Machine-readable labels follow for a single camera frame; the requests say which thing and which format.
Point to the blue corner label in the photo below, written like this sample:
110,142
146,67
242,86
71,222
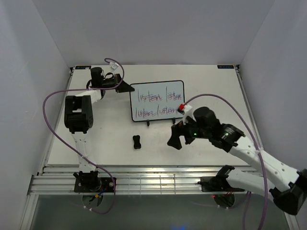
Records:
83,67
225,67

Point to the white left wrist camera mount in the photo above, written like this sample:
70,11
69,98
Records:
113,66

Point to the black whiteboard eraser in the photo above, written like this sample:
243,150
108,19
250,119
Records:
136,142

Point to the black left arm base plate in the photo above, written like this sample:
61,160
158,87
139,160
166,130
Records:
97,185

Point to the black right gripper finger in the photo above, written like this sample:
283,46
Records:
174,140
183,130

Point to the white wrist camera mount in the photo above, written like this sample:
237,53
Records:
186,110
113,66

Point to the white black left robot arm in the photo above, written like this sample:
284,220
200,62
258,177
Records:
79,119

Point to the blue right corner label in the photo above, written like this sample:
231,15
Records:
225,67

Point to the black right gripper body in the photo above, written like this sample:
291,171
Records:
197,132

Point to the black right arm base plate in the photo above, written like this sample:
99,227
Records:
217,184

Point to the white black-framed whiteboard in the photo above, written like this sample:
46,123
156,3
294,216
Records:
156,100

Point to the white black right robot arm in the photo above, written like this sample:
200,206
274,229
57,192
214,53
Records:
285,186

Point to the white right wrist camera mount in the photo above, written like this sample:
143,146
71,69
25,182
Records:
186,110

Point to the blue left corner label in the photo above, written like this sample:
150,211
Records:
83,67

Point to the aluminium table frame rail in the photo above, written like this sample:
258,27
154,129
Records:
131,180

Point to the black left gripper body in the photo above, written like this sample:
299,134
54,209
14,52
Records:
109,84

